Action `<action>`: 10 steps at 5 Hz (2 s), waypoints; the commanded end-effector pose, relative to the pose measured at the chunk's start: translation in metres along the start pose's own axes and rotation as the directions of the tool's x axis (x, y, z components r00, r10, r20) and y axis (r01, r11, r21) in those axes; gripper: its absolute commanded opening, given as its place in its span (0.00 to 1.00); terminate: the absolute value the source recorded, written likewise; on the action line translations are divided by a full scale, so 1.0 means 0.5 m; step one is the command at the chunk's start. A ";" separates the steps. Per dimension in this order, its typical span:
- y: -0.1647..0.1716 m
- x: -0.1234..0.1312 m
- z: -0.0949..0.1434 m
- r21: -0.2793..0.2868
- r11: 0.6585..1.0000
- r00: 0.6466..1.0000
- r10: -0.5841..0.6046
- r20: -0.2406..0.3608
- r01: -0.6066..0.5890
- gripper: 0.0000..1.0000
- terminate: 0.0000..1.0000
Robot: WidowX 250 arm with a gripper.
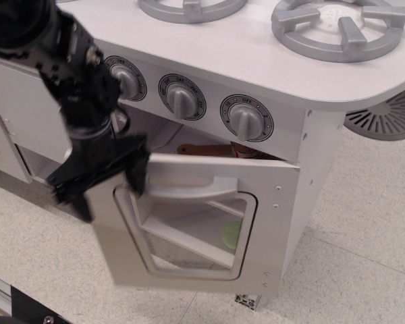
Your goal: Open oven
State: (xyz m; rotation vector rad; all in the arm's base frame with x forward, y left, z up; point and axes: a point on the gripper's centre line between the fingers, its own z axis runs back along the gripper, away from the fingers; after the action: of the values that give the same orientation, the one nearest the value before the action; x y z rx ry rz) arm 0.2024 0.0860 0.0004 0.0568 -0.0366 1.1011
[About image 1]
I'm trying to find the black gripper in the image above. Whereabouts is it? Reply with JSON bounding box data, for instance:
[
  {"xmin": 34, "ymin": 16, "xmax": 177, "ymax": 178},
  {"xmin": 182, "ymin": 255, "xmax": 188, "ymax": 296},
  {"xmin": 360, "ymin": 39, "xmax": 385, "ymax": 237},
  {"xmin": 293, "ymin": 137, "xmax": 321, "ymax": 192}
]
[{"xmin": 47, "ymin": 128, "xmax": 150, "ymax": 222}]

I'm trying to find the white oven door with window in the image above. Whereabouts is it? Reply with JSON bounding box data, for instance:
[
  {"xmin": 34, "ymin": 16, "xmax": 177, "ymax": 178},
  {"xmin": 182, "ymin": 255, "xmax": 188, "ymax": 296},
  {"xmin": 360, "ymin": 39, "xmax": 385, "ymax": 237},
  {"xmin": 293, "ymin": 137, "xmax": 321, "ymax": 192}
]
[{"xmin": 85, "ymin": 153, "xmax": 300, "ymax": 296}]

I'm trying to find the grey oven door handle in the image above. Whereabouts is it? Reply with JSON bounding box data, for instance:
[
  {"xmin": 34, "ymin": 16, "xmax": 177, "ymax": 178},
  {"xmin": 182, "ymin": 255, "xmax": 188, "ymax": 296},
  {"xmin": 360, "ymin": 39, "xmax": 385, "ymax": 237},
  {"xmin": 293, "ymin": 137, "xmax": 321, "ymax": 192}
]
[{"xmin": 144, "ymin": 176, "xmax": 239, "ymax": 203}]

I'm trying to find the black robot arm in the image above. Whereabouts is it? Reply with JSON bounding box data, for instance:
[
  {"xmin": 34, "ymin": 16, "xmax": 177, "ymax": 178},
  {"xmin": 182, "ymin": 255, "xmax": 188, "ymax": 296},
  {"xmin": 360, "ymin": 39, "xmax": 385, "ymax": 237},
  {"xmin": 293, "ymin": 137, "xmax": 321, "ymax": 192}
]
[{"xmin": 0, "ymin": 1, "xmax": 150, "ymax": 222}]

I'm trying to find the wooden spoon in oven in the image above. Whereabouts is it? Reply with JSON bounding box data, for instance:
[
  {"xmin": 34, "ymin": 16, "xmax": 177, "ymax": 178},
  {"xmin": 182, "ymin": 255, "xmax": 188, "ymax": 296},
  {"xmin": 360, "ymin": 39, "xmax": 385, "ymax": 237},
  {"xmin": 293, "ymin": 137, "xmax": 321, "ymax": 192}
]
[{"xmin": 176, "ymin": 144, "xmax": 233, "ymax": 157}]

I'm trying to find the green round toy in oven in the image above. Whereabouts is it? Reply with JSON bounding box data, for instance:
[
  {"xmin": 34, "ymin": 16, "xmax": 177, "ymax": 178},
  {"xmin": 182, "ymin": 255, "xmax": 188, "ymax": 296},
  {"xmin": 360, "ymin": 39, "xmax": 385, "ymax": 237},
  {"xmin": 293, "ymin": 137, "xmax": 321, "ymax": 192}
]
[{"xmin": 221, "ymin": 221, "xmax": 242, "ymax": 250}]

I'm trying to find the white cabinet door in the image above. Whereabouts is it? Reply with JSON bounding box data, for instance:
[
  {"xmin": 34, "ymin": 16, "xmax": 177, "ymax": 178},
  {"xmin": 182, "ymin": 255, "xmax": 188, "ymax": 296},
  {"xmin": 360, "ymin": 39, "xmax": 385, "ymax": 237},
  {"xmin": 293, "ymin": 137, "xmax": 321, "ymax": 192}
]
[{"xmin": 0, "ymin": 61, "xmax": 72, "ymax": 163}]

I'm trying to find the grey left stove knob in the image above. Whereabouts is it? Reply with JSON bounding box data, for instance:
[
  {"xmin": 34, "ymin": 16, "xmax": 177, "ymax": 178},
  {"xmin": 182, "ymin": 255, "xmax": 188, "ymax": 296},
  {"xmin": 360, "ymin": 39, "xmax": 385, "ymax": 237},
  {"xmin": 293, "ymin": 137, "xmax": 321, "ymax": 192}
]
[{"xmin": 105, "ymin": 55, "xmax": 147, "ymax": 101}]

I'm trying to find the grey stove knob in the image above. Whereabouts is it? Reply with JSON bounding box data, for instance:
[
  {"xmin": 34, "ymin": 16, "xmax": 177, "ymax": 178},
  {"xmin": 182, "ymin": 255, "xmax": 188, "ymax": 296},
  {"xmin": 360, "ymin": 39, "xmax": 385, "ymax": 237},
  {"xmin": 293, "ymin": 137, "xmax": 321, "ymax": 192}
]
[
  {"xmin": 158, "ymin": 74, "xmax": 207, "ymax": 121},
  {"xmin": 105, "ymin": 55, "xmax": 147, "ymax": 101},
  {"xmin": 220, "ymin": 94, "xmax": 274, "ymax": 142}
]

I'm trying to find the grey middle stove knob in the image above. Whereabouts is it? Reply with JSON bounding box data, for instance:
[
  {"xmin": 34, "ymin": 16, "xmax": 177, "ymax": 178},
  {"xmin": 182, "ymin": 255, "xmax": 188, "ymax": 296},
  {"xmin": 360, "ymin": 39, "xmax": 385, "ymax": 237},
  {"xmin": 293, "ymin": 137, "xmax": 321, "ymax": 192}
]
[{"xmin": 158, "ymin": 74, "xmax": 207, "ymax": 121}]

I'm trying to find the red toy can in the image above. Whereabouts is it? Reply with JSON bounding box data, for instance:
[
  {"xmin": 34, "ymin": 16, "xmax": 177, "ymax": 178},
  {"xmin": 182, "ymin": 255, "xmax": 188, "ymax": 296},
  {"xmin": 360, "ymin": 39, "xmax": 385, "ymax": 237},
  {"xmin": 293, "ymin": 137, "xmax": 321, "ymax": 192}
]
[{"xmin": 231, "ymin": 142, "xmax": 263, "ymax": 159}]

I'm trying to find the grey right stove knob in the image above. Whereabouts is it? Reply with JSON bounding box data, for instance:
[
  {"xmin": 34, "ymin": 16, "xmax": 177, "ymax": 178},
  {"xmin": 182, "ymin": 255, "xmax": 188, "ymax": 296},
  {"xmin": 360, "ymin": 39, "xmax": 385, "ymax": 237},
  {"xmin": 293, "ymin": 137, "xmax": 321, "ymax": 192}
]
[{"xmin": 220, "ymin": 94, "xmax": 274, "ymax": 142}]

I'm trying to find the white toy kitchen stove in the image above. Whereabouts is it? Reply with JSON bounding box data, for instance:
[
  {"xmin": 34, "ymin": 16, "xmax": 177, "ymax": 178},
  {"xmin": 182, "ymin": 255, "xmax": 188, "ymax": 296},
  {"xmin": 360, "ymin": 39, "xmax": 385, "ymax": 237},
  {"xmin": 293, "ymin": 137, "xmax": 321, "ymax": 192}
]
[{"xmin": 0, "ymin": 1, "xmax": 405, "ymax": 296}]

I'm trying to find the grey left burner grate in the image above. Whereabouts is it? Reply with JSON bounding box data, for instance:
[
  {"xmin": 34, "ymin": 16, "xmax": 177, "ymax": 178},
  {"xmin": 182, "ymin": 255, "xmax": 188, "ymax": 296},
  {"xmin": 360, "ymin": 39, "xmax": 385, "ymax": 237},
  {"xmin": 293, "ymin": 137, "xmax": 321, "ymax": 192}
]
[{"xmin": 138, "ymin": 0, "xmax": 247, "ymax": 24}]

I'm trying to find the grey burner grate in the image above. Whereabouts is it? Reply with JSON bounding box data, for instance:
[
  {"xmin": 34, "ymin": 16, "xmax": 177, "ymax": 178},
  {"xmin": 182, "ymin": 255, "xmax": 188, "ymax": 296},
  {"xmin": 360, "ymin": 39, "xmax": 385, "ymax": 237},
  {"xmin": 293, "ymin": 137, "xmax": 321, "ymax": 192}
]
[
  {"xmin": 271, "ymin": 1, "xmax": 405, "ymax": 63},
  {"xmin": 138, "ymin": 0, "xmax": 247, "ymax": 24}
]

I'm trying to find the grey right burner grate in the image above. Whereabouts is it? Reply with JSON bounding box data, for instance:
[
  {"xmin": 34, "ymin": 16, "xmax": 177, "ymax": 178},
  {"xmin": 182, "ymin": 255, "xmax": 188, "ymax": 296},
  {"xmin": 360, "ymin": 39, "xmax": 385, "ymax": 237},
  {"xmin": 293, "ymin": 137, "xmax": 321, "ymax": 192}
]
[{"xmin": 271, "ymin": 1, "xmax": 405, "ymax": 63}]

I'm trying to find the grey slotted round disc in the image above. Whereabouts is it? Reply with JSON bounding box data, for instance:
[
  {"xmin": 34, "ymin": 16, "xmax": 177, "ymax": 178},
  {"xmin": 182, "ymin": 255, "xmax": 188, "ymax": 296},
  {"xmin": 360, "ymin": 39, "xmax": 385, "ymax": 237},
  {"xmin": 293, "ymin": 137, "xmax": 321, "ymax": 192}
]
[{"xmin": 344, "ymin": 91, "xmax": 405, "ymax": 141}]

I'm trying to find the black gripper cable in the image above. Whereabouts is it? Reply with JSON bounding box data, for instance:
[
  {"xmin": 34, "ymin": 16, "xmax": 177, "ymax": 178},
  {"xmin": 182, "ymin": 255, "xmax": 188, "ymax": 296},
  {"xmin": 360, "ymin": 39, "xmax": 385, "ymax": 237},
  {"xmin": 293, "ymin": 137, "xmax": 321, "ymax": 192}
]
[{"xmin": 111, "ymin": 105, "xmax": 132, "ymax": 139}]

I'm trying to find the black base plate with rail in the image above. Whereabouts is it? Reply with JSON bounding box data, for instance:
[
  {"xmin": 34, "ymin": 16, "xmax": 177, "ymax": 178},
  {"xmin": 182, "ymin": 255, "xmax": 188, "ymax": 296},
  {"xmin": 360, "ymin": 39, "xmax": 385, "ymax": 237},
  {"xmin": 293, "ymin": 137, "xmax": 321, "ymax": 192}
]
[{"xmin": 0, "ymin": 279, "xmax": 70, "ymax": 323}]

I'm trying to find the aluminium extrusion rail under stove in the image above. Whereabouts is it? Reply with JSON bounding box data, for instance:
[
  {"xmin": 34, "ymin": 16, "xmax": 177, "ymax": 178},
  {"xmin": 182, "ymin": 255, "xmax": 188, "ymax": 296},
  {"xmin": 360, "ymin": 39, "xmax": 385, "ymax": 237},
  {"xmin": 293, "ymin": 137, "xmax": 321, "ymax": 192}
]
[{"xmin": 234, "ymin": 294, "xmax": 262, "ymax": 311}]

